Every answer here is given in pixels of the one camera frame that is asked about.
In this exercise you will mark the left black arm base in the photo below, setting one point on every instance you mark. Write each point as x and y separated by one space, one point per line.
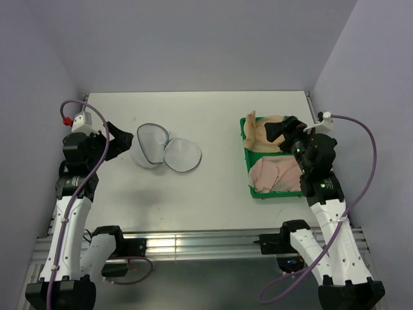
130 247

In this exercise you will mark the beige bra in tray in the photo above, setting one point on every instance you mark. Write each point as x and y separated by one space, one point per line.
256 136

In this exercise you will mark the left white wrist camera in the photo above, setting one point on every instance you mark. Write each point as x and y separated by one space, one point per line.
82 122

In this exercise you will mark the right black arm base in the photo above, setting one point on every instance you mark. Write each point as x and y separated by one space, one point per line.
288 259

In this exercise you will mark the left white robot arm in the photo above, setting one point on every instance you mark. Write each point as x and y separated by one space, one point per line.
69 276

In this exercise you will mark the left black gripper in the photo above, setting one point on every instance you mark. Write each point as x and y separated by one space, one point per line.
121 142

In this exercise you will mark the pink bra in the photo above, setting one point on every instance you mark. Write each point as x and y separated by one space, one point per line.
275 174

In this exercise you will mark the green plastic tray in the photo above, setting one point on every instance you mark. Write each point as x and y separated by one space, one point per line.
252 157

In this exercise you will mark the aluminium frame rail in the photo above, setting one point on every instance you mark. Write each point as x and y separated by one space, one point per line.
201 245

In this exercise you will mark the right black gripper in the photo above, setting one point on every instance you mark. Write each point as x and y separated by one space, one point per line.
291 127

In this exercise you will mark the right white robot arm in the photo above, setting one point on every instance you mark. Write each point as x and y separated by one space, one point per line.
344 280

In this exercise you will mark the mesh laundry bag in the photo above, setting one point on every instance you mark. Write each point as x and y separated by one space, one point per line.
152 147

